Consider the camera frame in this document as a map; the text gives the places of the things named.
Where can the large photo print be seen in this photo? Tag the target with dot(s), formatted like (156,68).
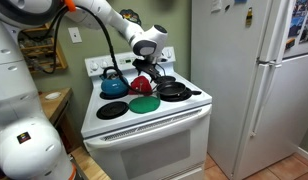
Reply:
(299,18)

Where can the white refrigerator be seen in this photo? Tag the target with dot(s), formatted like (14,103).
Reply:
(234,100)

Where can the wooden side table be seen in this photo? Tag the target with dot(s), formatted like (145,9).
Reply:
(57,105)

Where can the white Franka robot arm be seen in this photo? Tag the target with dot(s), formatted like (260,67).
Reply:
(20,100)

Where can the white light switch plate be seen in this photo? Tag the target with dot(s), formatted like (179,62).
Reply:
(75,35)

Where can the dark photo print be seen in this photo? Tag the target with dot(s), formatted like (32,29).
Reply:
(307,31)

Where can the black frying pan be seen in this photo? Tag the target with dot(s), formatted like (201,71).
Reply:
(170,89)

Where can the white paper note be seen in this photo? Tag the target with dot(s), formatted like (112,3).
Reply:
(216,6)

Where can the wooden robot platform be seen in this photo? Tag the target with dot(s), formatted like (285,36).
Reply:
(89,166)

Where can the red oven mitt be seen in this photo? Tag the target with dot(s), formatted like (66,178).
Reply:
(140,85)

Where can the colourful decorative wall plate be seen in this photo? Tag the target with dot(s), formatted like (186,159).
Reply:
(130,15)

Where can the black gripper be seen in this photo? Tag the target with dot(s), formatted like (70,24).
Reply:
(144,65)

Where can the small orange fridge magnet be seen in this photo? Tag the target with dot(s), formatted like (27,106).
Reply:
(290,43)

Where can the blue paper sheet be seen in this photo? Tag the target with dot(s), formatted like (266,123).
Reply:
(240,1)

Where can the wooden wall shelf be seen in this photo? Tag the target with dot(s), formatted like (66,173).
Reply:
(44,53)

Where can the green plate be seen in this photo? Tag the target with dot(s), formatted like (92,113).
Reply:
(144,104)

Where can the small white dish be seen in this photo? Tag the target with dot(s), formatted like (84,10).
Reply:
(52,96)

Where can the gold bottle-shaped fridge magnet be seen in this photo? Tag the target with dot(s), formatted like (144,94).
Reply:
(249,16)

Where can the white electric stove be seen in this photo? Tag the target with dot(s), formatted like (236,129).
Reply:
(144,133)

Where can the small black fridge magnet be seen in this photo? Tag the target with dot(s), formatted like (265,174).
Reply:
(227,7)

